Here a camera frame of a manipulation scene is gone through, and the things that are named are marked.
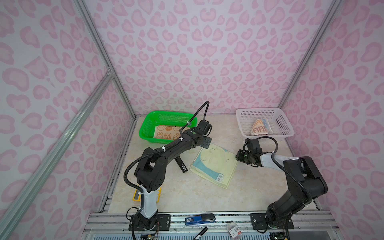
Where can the aluminium frame rail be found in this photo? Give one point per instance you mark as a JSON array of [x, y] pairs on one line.
[[64, 119]]

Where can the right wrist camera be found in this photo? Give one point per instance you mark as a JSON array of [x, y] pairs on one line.
[[252, 145]]

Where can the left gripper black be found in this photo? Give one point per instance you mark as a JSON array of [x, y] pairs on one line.
[[208, 142]]

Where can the white plastic basket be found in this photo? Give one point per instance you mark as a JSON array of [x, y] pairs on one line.
[[279, 125]]

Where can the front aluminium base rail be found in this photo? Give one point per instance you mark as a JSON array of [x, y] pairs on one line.
[[305, 225]]

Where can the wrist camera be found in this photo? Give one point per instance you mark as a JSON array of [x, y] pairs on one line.
[[252, 145], [204, 127]]

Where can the pale green towel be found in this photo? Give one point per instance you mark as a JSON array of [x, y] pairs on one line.
[[216, 165]]

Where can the small plastic bag red label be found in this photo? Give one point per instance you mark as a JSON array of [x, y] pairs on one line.
[[234, 231]]

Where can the white blue lettered towel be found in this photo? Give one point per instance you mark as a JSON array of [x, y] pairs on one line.
[[261, 127]]

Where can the cream orange patterned towel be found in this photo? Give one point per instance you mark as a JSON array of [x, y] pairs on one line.
[[165, 132]]

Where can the blue stapler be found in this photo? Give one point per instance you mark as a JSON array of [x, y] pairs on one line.
[[201, 219]]

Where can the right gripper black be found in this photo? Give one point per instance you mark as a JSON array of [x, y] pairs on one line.
[[237, 156]]

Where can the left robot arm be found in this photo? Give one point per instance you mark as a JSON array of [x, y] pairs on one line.
[[147, 173]]

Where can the yellow calculator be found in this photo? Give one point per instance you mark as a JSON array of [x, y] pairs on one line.
[[137, 195]]

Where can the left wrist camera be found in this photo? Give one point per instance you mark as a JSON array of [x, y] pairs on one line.
[[204, 127]]

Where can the black pen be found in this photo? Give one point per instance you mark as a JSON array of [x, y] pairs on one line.
[[201, 233]]

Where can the black marker device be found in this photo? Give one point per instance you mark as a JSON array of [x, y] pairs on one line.
[[181, 164]]

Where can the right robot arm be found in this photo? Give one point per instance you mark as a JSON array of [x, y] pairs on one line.
[[304, 180]]

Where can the green plastic basket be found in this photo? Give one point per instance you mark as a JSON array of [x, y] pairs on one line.
[[157, 118]]

